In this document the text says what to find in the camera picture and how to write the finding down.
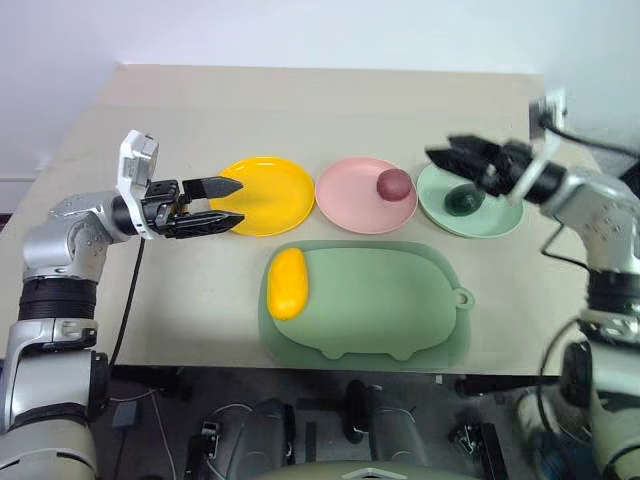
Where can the olive robot torso edge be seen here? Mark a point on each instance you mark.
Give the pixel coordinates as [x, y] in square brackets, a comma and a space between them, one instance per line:
[370, 472]

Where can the green pig-shaped board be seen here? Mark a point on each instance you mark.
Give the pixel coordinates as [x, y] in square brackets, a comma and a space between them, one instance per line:
[380, 300]

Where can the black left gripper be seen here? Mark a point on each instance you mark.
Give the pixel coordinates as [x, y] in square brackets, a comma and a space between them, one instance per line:
[162, 210]

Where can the black upright rounded part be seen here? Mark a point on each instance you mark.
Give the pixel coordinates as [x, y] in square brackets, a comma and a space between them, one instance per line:
[357, 410]

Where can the maroon round fruit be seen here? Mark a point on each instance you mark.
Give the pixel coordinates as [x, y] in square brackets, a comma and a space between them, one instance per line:
[394, 185]

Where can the dark green silicone mat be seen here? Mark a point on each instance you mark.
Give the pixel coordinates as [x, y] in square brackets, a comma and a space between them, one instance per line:
[267, 340]

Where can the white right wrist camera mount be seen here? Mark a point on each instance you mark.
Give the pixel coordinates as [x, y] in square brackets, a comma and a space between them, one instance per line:
[535, 170]

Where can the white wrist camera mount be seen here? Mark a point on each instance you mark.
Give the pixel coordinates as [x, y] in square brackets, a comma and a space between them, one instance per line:
[535, 170]
[131, 165]

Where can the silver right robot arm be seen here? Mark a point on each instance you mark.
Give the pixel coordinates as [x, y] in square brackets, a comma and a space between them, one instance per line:
[600, 200]

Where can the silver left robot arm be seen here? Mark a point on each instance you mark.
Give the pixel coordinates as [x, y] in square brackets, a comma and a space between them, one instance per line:
[60, 250]

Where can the black table frame bar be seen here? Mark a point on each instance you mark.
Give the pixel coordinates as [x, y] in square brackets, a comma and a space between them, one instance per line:
[500, 386]

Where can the pink round plate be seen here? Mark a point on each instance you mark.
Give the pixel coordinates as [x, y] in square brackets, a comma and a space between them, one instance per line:
[350, 200]

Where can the dark green round fruit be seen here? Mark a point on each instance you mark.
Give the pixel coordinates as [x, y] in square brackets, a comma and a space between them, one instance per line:
[462, 201]

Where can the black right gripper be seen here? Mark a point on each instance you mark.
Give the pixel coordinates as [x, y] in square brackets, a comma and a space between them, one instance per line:
[505, 167]

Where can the yellow round plate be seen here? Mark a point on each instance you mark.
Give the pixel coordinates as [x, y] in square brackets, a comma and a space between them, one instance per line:
[275, 195]

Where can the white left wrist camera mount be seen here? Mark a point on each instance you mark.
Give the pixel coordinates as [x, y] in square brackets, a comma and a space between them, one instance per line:
[131, 165]

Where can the light green round plate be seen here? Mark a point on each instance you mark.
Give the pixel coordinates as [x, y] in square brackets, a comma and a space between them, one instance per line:
[495, 220]

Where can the small grey floor box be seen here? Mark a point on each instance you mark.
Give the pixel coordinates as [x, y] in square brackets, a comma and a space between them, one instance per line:
[124, 415]

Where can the dark rounded grey shape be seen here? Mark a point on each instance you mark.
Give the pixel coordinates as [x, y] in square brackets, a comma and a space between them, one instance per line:
[397, 430]
[265, 435]

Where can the yellow oblong fruit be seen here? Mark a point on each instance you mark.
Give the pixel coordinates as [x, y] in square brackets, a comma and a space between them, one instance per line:
[287, 282]

